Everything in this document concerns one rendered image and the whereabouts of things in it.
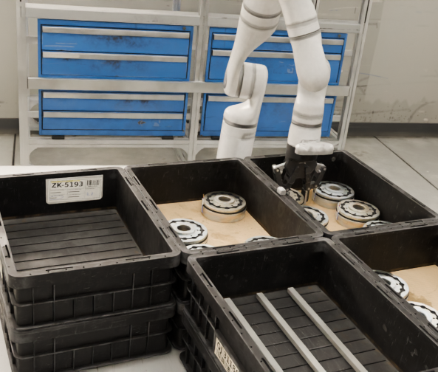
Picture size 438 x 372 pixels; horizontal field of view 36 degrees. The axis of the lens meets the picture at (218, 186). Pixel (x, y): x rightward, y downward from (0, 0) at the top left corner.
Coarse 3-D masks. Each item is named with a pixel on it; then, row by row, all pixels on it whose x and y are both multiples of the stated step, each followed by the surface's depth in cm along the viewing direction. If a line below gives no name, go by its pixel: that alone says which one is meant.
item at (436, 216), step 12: (252, 156) 165; (264, 156) 165; (276, 156) 166; (348, 156) 172; (372, 168) 165; (384, 180) 159; (300, 204) 143; (420, 204) 149; (312, 216) 138; (432, 216) 145; (324, 228) 134; (360, 228) 136; (372, 228) 136
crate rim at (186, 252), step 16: (208, 160) 160; (224, 160) 161; (240, 160) 162; (256, 176) 154; (144, 192) 141; (272, 192) 148; (288, 208) 142; (176, 240) 124; (272, 240) 128; (288, 240) 128
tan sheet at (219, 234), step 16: (160, 208) 157; (176, 208) 157; (192, 208) 158; (208, 224) 152; (224, 224) 152; (240, 224) 153; (256, 224) 154; (208, 240) 145; (224, 240) 146; (240, 240) 147
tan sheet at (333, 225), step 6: (300, 192) 173; (306, 204) 166; (312, 204) 167; (324, 210) 164; (330, 210) 164; (330, 216) 162; (330, 222) 159; (336, 222) 159; (330, 228) 156; (336, 228) 156; (342, 228) 157
